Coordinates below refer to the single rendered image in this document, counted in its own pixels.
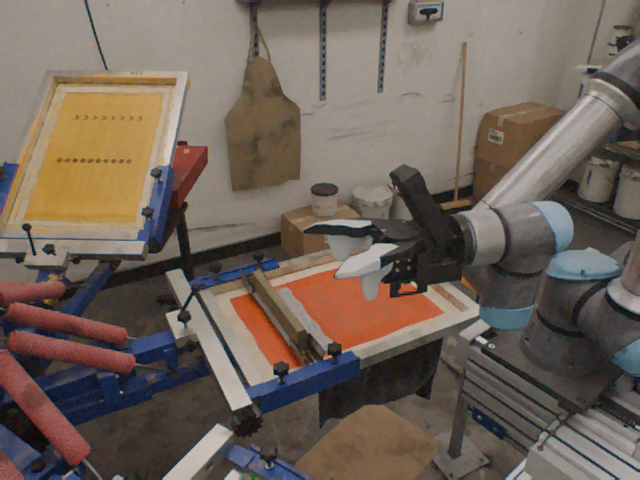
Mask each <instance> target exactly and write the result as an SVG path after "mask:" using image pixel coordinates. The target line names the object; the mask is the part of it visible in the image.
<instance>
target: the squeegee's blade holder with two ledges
mask: <svg viewBox="0 0 640 480"><path fill-rule="evenodd" d="M253 296H254V298H255V299H256V301H257V302H258V303H259V305H260V306H261V308H262V309H263V311H264V312H265V313H266V315H267V316H268V318H269V319H270V320H271V322H272V323H273V325H274V326H275V329H276V330H277V331H278V333H279V334H280V336H281V337H283V338H282V339H284V340H285V341H286V343H287V344H288V346H289V347H290V348H292V345H291V344H290V342H289V340H290V338H289V337H288V335H287V334H286V332H285V331H284V330H283V327H282V326H280V325H281V324H279V323H278V322H277V320H276V319H275V317H274V316H273V315H272V313H271V312H270V311H269V309H268V308H267V306H266V305H265V304H264V302H263V301H262V299H261V298H260V297H259V295H258V294H257V292H254V293H253Z"/></svg>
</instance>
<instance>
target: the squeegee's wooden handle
mask: <svg viewBox="0 0 640 480"><path fill-rule="evenodd" d="M252 281H253V288H254V292H257V294H258V295H259V297H260V298H261V299H262V301H263V302H264V304H265V305H266V306H267V308H268V309H269V311H270V312H271V313H272V315H273V316H274V317H275V319H276V320H277V322H278V323H279V324H281V325H280V326H282V327H283V330H284V331H285V332H286V334H287V335H288V337H289V338H290V339H291V340H293V341H294V342H295V343H296V344H297V346H298V347H299V348H300V350H301V351H304V350H307V329H306V328H305V327H304V326H303V324H302V323H301V322H300V320H299V319H298V318H297V317H296V315H295V314H294V313H293V311H292V310H291V309H290V308H289V306H288V305H287V304H286V302H285V301H284V300H283V299H282V297H281V296H280V295H279V293H278V292H277V291H276V290H274V288H273V287H272V286H271V284H270V283H269V282H268V281H267V279H266V278H265V277H264V275H263V274H262V273H261V272H260V270H257V271H253V272H252Z"/></svg>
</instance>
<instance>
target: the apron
mask: <svg viewBox="0 0 640 480"><path fill-rule="evenodd" d="M254 25H255V24H254ZM256 30H257V32H258V34H259V36H260V39H261V41H262V43H263V45H264V49H265V51H266V54H267V58H268V60H267V59H264V58H261V57H257V58H255V59H253V60H252V61H250V58H251V52H252V46H253V41H254V37H255V32H256ZM270 61H271V58H270V54H269V50H268V48H267V44H266V42H265V40H264V38H263V35H262V33H261V31H260V29H259V27H258V26H256V25H255V27H254V26H253V31H252V35H251V40H250V45H249V51H248V56H247V62H246V63H248V64H247V67H246V69H245V74H244V80H243V87H242V95H241V99H240V100H239V102H238V103H237V104H236V105H235V107H234V108H233V110H232V111H231V112H229V113H228V116H227V117H226V119H225V120H226V129H227V138H228V148H229V158H230V169H231V180H232V190H233V191H234V190H237V189H247V188H253V187H256V186H259V185H263V184H282V183H284V182H285V181H287V180H300V172H301V109H300V108H299V107H298V105H297V103H296V104H295V103H294V102H293V100H291V99H290V98H288V97H287V96H285V95H284V93H283V92H282V89H281V86H280V83H279V80H278V77H277V74H276V72H275V69H274V67H273V65H272V64H271V62H270Z"/></svg>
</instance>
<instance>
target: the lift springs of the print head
mask: <svg viewBox="0 0 640 480"><path fill-rule="evenodd" d="M77 287H78V286H77V285H76V286H69V287H65V285H64V284H63V283H62V282H59V281H57V282H47V283H39V284H30V285H25V284H24V283H23V282H21V281H7V282H0V310H1V311H5V315H4V318H6V321H10V322H14V323H19V324H23V325H29V326H33V327H38V328H42V329H47V330H51V331H56V332H61V333H66V334H70V335H75V336H79V337H84V338H88V339H93V340H97V341H103V342H107V343H112V344H116V345H121V344H122V343H123V342H124V341H125V339H129V340H133V341H134V340H138V339H136V338H132V337H128V336H127V331H126V329H125V328H122V327H118V326H114V325H110V324H106V323H102V322H98V321H93V320H89V319H85V318H81V317H77V316H73V315H69V314H64V313H60V312H55V311H51V310H47V309H43V308H39V307H35V306H31V305H27V304H23V303H28V302H34V301H40V300H45V299H51V298H58V297H61V296H63V295H64V294H65V292H66V289H72V288H77ZM5 306H8V307H7V309H6V308H2V307H5ZM0 341H5V344H4V348H5V349H6V350H0V384H2V386H3V387H4V388H5V389H6V390H7V391H8V393H9V394H10V395H11V396H12V397H13V399H14V400H15V401H16V402H17V403H18V404H19V406H20V407H21V408H22V409H23V410H24V411H25V413H26V414H27V415H28V416H29V417H30V418H31V420H32V421H33V423H34V424H35V425H36V427H37V428H38V429H39V430H40V431H41V432H42V434H43V435H44V436H45V437H46V438H47V439H48V441H50V442H51V443H52V444H53V445H54V446H55V448H56V449H57V450H58V451H59V452H60V454H61V455H62V456H63V457H64V458H65V459H66V461H67V462H68V463H69V464H70V465H73V464H74V465H77V464H78V463H79V462H81V461H82V462H83V463H84V464H85V465H86V466H87V468H88V469H89V470H90V471H91V472H92V473H93V475H94V477H95V478H96V479H98V480H103V478H102V476H101V475H100V474H99V473H98V472H97V471H96V469H95V468H93V467H92V466H91V465H90V464H89V462H88V461H87V460H86V459H85V457H86V456H87V455H89V454H91V451H90V450H91V449H92V448H91V446H90V445H89V444H88V443H87V442H85V441H84V439H83V438H82V437H81V435H80V434H79V433H78V431H77V430H76V429H75V428H74V427H73V426H72V424H71V423H70V422H69V421H68V420H67V419H66V417H65V416H64V415H63V414H62V413H61V412H60V410H59V409H58V408H57V407H56V406H55V405H54V403H53V402H52V401H51V400H50V399H49V398H48V396H47V395H46V394H45V393H44V392H43V391H42V389H41V388H40V387H39V386H38V385H37V384H36V382H34V381H33V380H32V378H31V377H30V376H29V374H28V373H27V372H26V371H25V370H24V369H23V367H22V366H21V365H20V364H19V363H18V362H17V360H16V359H15V358H14V357H13V356H12V355H11V353H17V354H22V355H27V356H34V357H39V358H44V359H50V360H55V361H60V362H67V363H72V364H77V365H83V366H88V367H93V368H99V369H104V370H110V371H116V372H121V373H126V374H127V373H129V372H131V371H132V370H133V368H134V367H138V368H143V369H148V370H155V371H160V372H165V373H170V374H174V370H169V369H164V368H160V369H159V367H156V368H154V366H153V367H148V366H143V365H138V364H135V357H134V355H133V354H130V353H125V352H121V351H116V350H111V349H107V348H102V347H96V346H92V345H87V344H82V343H78V342H74V343H73V341H71V342H68V340H67V341H64V340H58V339H53V338H49V337H44V336H39V335H35V334H30V333H24V332H20V331H15V330H14V331H13V332H12V333H11V332H10V333H9V334H8V336H7V338H2V337H0ZM10 352H11V353H10ZM0 480H27V479H26V478H25V476H24V475H23V474H22V473H21V472H20V470H19V469H17V468H16V467H15V466H14V464H13V463H12V462H11V461H10V460H9V459H8V457H7V456H6V454H5V453H4V452H3V450H2V449H1V448H0Z"/></svg>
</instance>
